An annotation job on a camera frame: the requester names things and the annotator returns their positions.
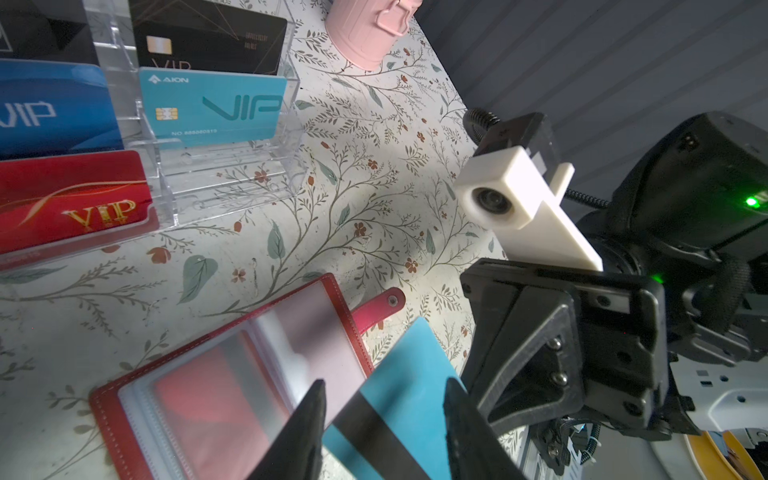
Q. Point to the pink pen cup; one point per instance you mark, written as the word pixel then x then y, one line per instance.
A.
pixel 364 31

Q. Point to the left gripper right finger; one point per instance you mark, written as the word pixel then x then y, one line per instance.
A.
pixel 474 451

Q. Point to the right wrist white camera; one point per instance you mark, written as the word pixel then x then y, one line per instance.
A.
pixel 504 192

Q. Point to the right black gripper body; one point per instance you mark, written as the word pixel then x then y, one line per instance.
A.
pixel 552 343

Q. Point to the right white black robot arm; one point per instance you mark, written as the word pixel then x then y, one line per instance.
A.
pixel 690 215

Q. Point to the red card holder wallet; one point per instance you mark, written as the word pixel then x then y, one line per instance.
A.
pixel 212 408

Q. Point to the clear plastic organizer box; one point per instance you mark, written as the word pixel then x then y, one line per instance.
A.
pixel 123 118

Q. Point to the black VIP card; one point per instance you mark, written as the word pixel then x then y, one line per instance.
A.
pixel 206 36

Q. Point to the red VIP card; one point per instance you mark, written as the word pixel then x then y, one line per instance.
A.
pixel 51 199

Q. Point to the dark blue VIP card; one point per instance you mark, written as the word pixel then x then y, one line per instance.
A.
pixel 54 108

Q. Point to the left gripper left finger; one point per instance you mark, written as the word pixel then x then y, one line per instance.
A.
pixel 296 453

